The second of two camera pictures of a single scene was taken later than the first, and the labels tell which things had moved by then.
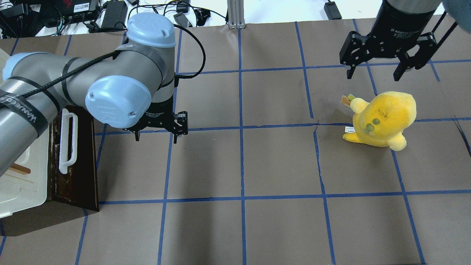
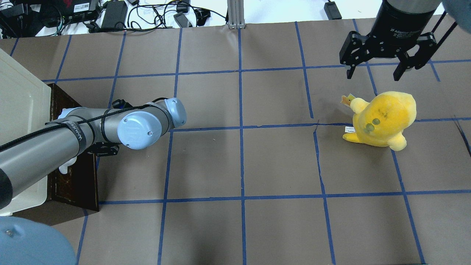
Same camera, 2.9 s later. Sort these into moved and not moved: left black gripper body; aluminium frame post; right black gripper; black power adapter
Moved: left black gripper body
Not moved: right black gripper; aluminium frame post; black power adapter
